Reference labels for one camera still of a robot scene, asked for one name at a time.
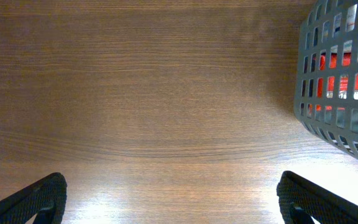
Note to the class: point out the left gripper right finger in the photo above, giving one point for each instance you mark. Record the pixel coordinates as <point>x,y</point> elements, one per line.
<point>302,201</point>

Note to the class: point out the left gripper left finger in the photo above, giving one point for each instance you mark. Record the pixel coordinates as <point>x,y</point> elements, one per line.
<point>44,200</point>

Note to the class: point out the grey plastic shopping basket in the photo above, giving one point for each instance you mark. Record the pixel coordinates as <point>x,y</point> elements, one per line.
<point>342,135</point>

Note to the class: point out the red spaghetti packet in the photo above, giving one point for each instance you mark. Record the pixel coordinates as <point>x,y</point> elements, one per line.
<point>327,87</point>

